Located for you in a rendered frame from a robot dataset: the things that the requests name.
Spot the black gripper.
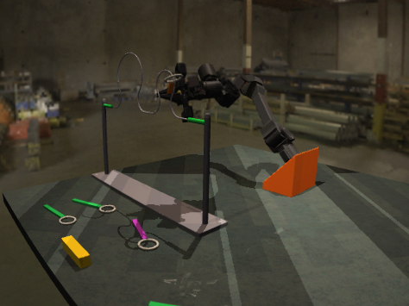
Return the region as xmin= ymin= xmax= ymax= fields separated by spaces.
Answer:
xmin=159 ymin=63 xmax=207 ymax=119

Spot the magenta handle with cream loop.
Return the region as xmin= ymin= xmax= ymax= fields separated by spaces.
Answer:
xmin=132 ymin=219 xmax=160 ymax=250

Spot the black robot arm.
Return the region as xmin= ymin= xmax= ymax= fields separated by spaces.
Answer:
xmin=187 ymin=63 xmax=299 ymax=163

